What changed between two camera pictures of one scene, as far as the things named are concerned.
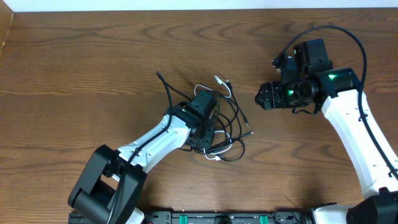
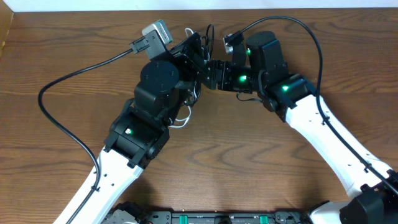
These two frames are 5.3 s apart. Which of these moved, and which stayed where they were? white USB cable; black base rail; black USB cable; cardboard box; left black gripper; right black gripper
Moved: black USB cable; right black gripper; left black gripper; white USB cable
Stayed: black base rail; cardboard box
